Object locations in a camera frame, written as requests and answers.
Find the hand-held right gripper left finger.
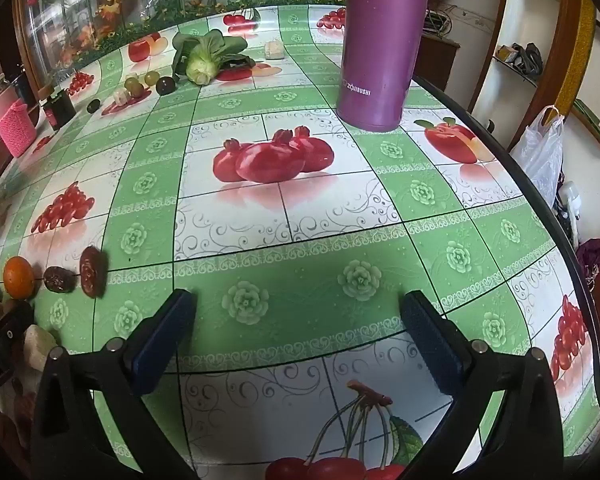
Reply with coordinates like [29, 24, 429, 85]
[30, 289, 197, 480]

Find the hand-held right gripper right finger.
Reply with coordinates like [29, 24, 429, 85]
[400, 291, 578, 480]

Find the wrinkled red date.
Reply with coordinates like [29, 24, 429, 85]
[79, 246, 108, 298]
[43, 266, 76, 293]

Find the white bun piece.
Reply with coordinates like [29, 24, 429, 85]
[24, 325, 58, 376]
[0, 367, 38, 411]

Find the orange tangerine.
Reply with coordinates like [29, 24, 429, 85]
[3, 256, 35, 298]

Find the fruit-print tablecloth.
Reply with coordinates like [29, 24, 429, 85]
[0, 2, 600, 480]

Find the purple cloth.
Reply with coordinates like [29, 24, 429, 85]
[577, 239, 600, 281]

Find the white plastic bottle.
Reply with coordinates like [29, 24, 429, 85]
[560, 181, 581, 221]

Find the pink knitted jar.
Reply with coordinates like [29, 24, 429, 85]
[0, 74, 38, 158]

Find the white plastic bag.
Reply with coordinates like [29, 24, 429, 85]
[510, 106, 566, 206]

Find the dark red box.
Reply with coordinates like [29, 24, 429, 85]
[44, 89, 77, 131]

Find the green bok choy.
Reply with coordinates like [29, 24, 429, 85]
[172, 30, 257, 86]

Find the low wooden cabinet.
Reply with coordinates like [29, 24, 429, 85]
[420, 34, 461, 92]

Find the dark bundle on shelf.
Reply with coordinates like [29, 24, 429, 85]
[510, 42, 543, 76]

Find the purple thermos bottle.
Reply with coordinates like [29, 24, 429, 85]
[336, 0, 433, 132]

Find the white wall shelf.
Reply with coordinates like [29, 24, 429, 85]
[472, 0, 600, 161]

